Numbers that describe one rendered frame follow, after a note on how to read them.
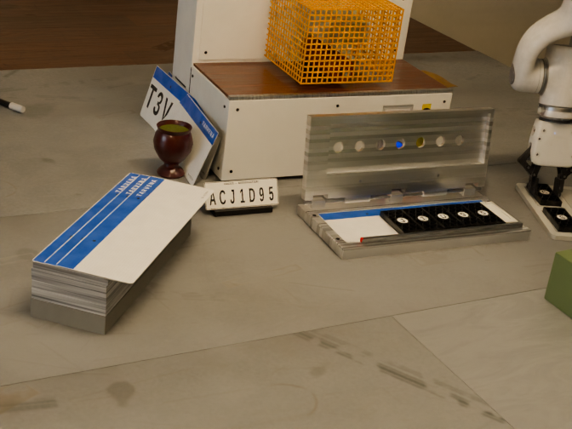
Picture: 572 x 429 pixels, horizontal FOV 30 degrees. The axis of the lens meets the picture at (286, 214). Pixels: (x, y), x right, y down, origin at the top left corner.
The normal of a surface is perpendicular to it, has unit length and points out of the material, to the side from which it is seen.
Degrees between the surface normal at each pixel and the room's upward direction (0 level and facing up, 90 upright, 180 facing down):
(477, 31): 90
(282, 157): 90
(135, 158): 0
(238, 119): 90
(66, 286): 90
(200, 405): 0
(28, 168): 0
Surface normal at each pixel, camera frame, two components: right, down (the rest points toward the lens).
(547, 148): 0.14, 0.24
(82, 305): -0.26, 0.38
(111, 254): 0.12, -0.90
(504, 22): 0.47, 0.43
